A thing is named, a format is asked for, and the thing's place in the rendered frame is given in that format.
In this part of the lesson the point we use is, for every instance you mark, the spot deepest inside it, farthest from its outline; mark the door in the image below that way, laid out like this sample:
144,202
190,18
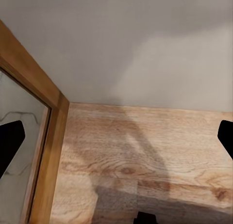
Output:
28,94

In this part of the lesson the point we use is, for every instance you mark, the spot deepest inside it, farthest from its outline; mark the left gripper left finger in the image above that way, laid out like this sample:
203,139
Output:
11,137

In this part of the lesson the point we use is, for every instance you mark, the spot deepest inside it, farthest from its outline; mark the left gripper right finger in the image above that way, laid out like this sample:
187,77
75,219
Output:
225,135

